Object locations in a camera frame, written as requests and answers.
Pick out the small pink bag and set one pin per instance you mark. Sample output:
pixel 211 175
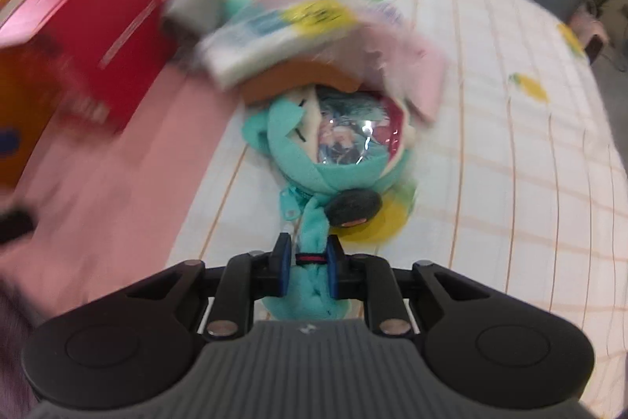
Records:
pixel 588 31

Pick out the checked lemon print sheet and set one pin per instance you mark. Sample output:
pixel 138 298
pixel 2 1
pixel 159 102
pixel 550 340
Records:
pixel 490 163

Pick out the red storage box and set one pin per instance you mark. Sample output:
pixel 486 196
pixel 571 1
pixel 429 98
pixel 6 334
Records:
pixel 88 16

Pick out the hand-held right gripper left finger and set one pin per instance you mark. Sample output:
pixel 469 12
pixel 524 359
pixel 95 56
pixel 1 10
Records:
pixel 281 269

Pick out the teal crocodile plush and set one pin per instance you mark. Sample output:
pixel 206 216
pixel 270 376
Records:
pixel 338 178

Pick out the white packet with yellow label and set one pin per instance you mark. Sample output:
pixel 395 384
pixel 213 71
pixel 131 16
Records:
pixel 274 41

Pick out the brown card piece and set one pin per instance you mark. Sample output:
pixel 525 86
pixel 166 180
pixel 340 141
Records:
pixel 294 78

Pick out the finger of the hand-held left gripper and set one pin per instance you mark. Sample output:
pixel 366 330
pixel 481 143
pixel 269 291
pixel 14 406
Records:
pixel 7 142
pixel 15 225

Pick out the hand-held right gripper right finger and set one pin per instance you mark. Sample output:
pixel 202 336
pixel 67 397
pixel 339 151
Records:
pixel 333 269

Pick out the pink mat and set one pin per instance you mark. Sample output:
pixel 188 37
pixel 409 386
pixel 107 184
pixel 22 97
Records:
pixel 147 183

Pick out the pink cloth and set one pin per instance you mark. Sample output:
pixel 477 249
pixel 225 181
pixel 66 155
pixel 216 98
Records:
pixel 424 70

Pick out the orange cardboard box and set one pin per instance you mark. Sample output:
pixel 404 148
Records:
pixel 22 105

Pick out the grey cloth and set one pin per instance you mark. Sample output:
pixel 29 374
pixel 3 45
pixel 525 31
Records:
pixel 194 4

